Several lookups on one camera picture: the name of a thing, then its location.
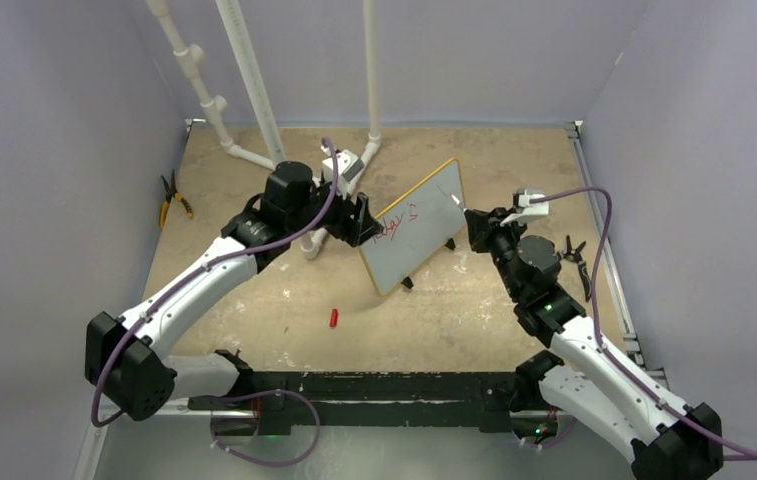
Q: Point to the yellow-handled pliers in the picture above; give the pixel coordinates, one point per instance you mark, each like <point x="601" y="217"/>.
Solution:
<point x="171" y="194"/>

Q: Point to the yellow-framed whiteboard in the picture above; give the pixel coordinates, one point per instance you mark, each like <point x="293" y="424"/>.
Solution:
<point x="415" y="227"/>

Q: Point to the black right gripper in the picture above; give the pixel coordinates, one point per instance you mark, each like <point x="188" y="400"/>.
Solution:
<point x="484" y="226"/>

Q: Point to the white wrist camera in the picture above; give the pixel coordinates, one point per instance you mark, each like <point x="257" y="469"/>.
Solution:
<point x="529" y="205"/>
<point x="349" y="165"/>

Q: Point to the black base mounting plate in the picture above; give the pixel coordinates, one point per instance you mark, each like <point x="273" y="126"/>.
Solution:
<point x="486" y="401"/>

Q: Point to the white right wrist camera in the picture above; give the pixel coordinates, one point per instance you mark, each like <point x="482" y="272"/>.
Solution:
<point x="529" y="205"/>

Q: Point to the black-handled pliers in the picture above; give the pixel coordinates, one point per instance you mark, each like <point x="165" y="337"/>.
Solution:
<point x="574" y="255"/>

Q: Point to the aluminium frame rail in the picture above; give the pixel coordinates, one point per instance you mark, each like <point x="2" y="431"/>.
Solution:
<point x="143" y="396"/>

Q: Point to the red marker cap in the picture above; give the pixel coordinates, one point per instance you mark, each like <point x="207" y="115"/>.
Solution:
<point x="333" y="322"/>

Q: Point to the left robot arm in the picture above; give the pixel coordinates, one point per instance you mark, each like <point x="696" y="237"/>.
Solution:
<point x="129" y="359"/>

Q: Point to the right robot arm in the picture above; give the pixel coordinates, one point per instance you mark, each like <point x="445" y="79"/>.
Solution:
<point x="581" y="372"/>

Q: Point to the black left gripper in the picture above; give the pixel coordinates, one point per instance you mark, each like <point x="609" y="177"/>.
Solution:
<point x="354" y="222"/>

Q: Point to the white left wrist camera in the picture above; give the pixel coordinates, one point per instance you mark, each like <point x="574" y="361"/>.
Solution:
<point x="349" y="165"/>

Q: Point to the red whiteboard marker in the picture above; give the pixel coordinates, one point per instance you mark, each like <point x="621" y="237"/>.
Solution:
<point x="459" y="203"/>

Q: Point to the white PVC pipe frame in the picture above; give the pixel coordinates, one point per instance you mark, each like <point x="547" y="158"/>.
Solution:
<point x="189" y="57"/>

